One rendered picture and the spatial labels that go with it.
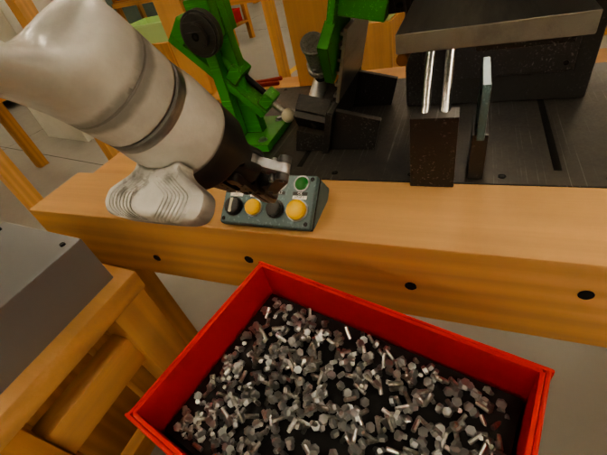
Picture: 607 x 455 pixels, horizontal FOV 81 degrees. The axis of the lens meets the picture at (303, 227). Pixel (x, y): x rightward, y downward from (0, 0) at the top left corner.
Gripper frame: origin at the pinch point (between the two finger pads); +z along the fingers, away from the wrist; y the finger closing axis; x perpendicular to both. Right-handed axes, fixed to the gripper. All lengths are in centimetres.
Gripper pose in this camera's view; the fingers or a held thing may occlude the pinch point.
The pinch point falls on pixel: (265, 190)
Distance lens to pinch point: 41.6
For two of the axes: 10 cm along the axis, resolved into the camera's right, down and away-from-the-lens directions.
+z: 3.6, 2.2, 9.1
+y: -9.2, -0.8, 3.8
